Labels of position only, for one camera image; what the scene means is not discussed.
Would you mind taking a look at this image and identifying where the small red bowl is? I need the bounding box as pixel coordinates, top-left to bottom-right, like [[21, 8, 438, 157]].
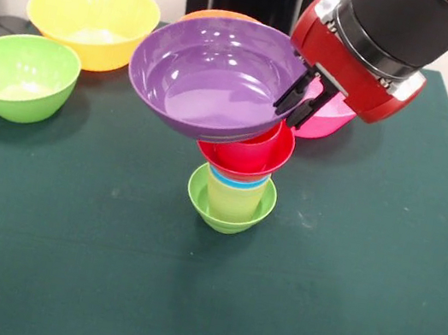
[[192, 107, 300, 188]]

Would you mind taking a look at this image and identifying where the blue cup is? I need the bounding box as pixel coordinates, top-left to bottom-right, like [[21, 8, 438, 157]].
[[205, 164, 272, 196]]

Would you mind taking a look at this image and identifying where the small green bowl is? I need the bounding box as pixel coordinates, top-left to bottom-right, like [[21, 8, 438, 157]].
[[180, 160, 282, 242]]

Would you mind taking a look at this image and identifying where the dark green tablecloth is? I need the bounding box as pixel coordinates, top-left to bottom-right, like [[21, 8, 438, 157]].
[[0, 0, 448, 335]]

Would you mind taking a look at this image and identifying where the yellow cup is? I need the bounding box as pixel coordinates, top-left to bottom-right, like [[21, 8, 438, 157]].
[[199, 171, 270, 229]]

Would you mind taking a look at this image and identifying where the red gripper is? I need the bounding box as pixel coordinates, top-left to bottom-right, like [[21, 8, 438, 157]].
[[268, 0, 440, 152]]

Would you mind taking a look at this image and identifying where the orange bowl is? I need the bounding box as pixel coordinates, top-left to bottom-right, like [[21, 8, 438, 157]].
[[179, 3, 265, 37]]

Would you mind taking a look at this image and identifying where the large yellow bowl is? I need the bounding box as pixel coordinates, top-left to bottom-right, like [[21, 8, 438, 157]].
[[17, 0, 165, 82]]

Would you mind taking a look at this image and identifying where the purple bowl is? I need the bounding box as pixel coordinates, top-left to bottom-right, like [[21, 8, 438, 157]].
[[117, 3, 319, 159]]

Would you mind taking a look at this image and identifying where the large pink bowl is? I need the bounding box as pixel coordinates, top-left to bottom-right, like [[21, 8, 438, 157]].
[[292, 76, 362, 147]]

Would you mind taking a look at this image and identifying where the large green bowl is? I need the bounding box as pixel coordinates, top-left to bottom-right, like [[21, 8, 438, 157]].
[[0, 28, 86, 132]]

